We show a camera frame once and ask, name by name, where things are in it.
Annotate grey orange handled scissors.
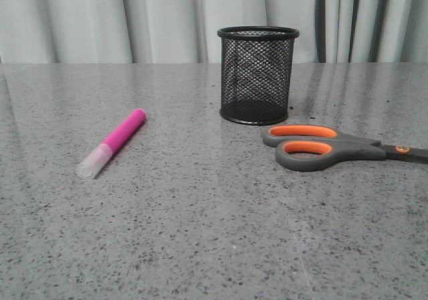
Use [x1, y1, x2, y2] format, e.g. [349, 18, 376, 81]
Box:
[261, 124, 427, 172]

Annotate black mesh pen cup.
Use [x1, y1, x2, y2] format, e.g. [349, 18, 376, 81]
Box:
[217, 26, 300, 126]

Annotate grey pleated curtain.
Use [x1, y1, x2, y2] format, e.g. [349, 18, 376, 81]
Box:
[1, 0, 427, 63]

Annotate pink marker pen clear cap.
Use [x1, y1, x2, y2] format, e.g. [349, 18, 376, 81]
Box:
[76, 108, 146, 179]

